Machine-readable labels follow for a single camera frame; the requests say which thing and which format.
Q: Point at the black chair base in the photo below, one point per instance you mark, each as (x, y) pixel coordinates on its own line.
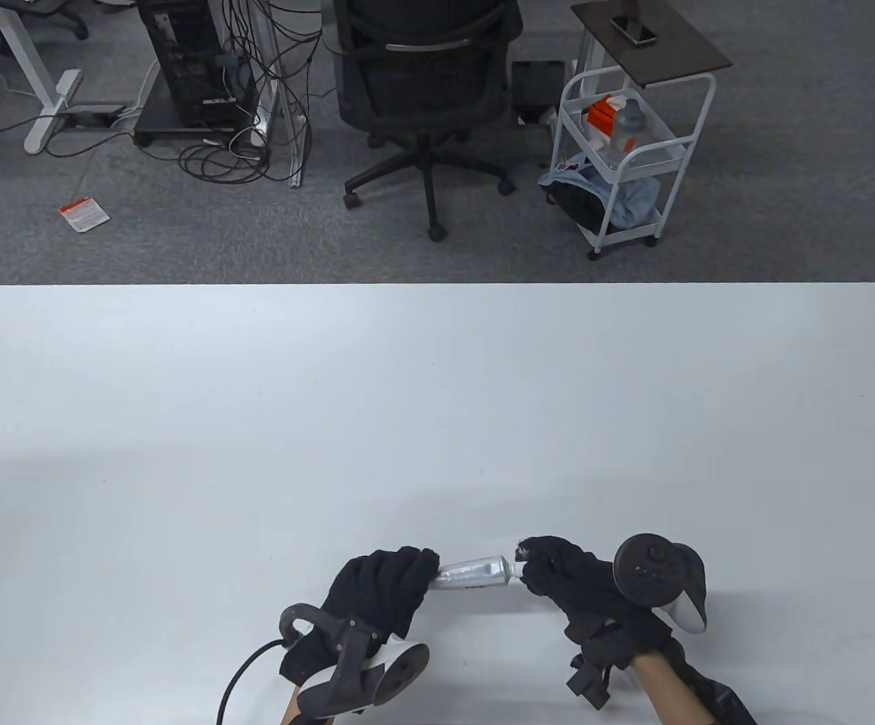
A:
(60, 15)

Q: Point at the white rolling cart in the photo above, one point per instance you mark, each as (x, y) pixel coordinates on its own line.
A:
(697, 128)

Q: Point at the black bag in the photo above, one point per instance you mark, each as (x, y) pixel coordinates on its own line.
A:
(580, 204)

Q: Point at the black white left hand controller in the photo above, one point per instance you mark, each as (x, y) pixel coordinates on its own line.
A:
(362, 680)

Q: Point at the light blue cloth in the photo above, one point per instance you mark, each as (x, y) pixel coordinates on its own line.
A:
(637, 196)

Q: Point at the white power strip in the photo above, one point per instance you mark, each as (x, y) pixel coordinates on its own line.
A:
(260, 128)

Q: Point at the orange white box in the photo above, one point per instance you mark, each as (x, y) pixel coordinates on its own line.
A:
(602, 117)

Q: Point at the black white hand controller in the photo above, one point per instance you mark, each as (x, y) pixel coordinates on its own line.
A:
(652, 570)
(362, 680)

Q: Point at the black power strip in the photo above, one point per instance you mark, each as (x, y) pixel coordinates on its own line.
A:
(93, 116)

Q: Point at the orange white packet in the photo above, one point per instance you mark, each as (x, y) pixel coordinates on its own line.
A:
(84, 214)

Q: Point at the black tower platform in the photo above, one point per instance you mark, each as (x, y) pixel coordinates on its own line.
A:
(161, 124)

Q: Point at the white tube cap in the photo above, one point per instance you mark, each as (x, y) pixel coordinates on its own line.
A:
(517, 572)

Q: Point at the black white right hand controller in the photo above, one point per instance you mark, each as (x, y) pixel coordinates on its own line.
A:
(652, 570)

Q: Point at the clear plastic bottle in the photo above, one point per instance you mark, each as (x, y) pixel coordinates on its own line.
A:
(628, 128)

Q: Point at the white desk leg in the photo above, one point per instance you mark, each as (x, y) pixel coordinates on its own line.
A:
(37, 83)

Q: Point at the person's left forearm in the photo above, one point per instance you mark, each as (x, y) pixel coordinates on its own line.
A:
(294, 710)

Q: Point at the silver white toothpaste tube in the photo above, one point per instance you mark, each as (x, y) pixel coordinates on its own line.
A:
(471, 572)

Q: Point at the dark brown side table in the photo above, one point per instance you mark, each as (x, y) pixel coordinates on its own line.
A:
(671, 45)

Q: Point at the black computer tower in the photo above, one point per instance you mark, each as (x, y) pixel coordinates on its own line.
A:
(188, 60)

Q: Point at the black office chair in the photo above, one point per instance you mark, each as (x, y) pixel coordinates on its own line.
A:
(422, 83)

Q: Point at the person's right hand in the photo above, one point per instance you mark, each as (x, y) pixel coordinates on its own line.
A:
(573, 578)

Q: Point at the person's right forearm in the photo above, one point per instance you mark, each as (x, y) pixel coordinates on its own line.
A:
(671, 691)

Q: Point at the person's left hand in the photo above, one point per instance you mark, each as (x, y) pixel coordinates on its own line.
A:
(384, 585)

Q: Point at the black smartphone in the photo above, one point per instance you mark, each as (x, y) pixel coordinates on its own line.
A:
(633, 30)

